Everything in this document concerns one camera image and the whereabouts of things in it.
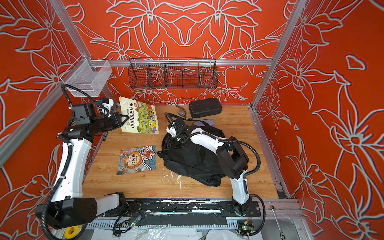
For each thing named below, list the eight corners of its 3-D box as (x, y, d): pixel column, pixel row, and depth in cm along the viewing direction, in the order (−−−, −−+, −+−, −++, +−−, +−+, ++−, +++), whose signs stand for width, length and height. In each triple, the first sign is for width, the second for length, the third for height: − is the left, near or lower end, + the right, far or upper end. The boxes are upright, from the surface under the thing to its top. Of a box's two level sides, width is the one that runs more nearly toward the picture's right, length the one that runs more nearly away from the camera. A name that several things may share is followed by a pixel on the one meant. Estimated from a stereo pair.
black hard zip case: (191, 118, 113) (191, 113, 109) (188, 104, 122) (188, 99, 118) (222, 114, 115) (223, 109, 111) (216, 101, 125) (217, 96, 121)
